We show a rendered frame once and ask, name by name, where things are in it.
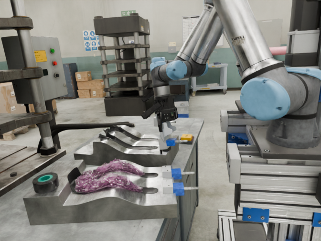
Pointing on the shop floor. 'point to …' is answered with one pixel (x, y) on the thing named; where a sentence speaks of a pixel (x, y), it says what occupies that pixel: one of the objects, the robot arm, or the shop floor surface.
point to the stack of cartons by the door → (89, 85)
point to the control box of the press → (10, 44)
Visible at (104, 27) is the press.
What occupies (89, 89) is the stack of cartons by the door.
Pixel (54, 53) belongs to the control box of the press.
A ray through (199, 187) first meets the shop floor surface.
